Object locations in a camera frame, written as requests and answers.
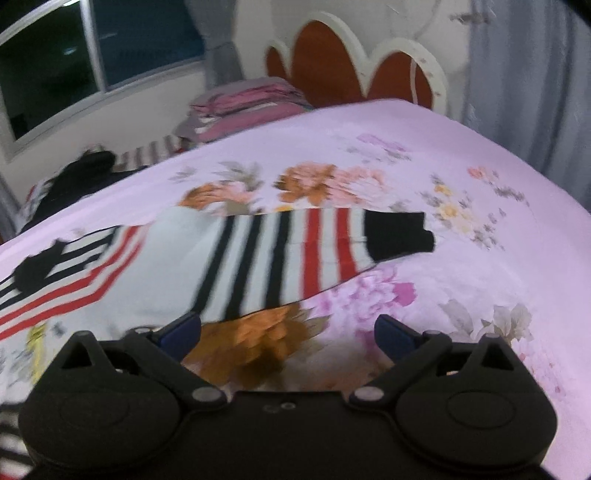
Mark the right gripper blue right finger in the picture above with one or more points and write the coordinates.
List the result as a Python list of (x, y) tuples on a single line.
[(395, 338)]

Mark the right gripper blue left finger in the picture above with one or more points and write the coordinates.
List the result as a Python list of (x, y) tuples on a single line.
[(179, 337)]

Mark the striped white red black sweater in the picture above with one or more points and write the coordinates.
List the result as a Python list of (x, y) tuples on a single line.
[(220, 268)]

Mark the black clothes pile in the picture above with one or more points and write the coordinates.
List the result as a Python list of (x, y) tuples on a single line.
[(90, 173)]

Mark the pink floral bed blanket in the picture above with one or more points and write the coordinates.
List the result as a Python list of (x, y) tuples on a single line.
[(499, 389)]

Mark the grey white striped cloth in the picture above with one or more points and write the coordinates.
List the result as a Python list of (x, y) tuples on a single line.
[(153, 153)]

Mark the folded pink grey bedding stack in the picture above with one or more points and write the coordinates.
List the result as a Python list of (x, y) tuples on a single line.
[(239, 106)]

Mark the red white scalloped headboard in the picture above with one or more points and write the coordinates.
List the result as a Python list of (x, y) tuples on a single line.
[(328, 63)]

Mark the blue grey right curtain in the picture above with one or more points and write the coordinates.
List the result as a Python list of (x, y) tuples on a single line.
[(529, 87)]

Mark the aluminium sliding window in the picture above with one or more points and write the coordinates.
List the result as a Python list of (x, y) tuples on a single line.
[(61, 57)]

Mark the grey curtain by headboard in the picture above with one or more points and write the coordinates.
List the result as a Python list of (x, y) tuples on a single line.
[(215, 22)]

